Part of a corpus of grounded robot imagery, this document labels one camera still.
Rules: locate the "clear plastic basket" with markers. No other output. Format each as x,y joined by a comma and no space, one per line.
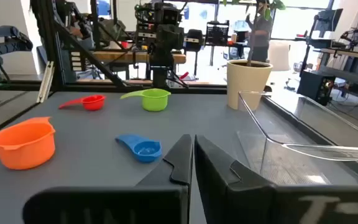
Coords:
291,168

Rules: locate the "black aluminium table frame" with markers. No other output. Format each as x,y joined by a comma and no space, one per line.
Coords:
197,90

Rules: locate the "wooden workbench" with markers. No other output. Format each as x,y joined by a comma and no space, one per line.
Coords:
129,57

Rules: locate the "black plastic crate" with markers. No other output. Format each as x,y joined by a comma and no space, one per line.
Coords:
217,34

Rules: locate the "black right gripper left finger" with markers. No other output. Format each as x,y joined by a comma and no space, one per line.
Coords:
166,199

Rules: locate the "white cylindrical bin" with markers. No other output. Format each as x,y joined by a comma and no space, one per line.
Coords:
279,56

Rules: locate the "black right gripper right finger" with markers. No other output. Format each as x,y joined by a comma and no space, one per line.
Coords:
228,193

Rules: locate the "white slat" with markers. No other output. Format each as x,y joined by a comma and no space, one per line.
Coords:
44,84

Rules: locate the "cream ribbed plant pot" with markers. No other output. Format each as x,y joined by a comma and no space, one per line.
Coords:
244,84

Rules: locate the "black computer box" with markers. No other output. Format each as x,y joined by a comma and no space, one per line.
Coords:
312,87

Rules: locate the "red measuring cup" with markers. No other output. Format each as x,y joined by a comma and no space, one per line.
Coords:
93,102

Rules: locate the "orange measuring cup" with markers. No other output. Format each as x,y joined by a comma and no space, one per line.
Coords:
23,152

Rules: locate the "green measuring cup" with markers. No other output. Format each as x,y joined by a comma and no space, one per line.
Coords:
154,101

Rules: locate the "red tag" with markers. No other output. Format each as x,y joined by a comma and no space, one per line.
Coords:
184,75

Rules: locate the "black monitor on stand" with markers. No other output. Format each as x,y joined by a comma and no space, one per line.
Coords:
329,18

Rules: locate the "green leafy plant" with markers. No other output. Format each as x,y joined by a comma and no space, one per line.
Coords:
267,14

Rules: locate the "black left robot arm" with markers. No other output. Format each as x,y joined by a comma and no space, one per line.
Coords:
166,40

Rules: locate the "person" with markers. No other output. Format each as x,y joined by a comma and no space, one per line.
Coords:
261,34

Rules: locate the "blue measuring cup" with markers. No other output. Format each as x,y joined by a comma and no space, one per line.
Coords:
141,151

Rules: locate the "wooden desk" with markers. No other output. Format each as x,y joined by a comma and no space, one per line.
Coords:
353,53

